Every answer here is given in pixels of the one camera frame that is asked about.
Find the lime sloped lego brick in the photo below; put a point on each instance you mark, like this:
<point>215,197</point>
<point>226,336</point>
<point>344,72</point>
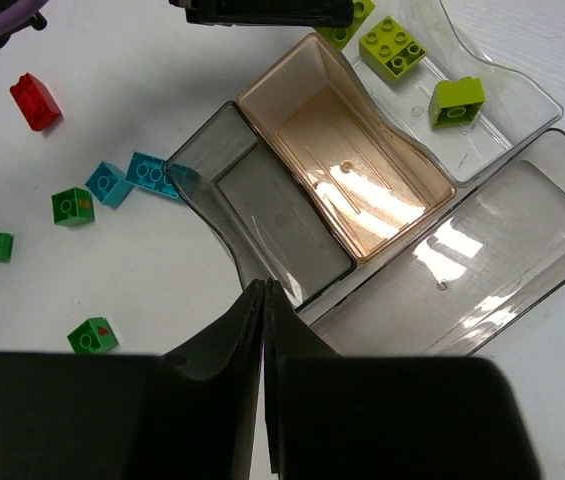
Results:
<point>390,50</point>

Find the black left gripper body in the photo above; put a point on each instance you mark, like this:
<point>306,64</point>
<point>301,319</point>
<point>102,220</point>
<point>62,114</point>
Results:
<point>312,13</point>

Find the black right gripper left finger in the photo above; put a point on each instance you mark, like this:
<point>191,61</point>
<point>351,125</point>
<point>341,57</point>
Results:
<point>187,414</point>

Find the clear wavy container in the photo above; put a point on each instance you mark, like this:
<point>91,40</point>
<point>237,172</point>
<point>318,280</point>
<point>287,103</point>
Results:
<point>431,82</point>

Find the grey wavy container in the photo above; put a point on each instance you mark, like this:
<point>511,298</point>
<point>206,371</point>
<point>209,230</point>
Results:
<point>234,181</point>

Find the blue small lego brick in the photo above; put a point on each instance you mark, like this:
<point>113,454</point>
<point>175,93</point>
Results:
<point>107,183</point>

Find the orange wavy container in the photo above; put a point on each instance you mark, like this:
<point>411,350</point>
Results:
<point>371,184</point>

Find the blue long lego brick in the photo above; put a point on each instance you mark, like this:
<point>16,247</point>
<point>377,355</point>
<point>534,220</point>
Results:
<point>149,173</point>

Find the green small lego brick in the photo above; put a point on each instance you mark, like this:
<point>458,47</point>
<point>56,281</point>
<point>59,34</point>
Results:
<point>93,336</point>
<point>72,207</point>

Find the red long lego brick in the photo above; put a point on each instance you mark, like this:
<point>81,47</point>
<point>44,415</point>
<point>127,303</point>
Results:
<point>35,102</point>

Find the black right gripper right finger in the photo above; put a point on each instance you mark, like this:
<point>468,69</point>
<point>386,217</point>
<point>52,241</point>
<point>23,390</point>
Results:
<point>330,416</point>

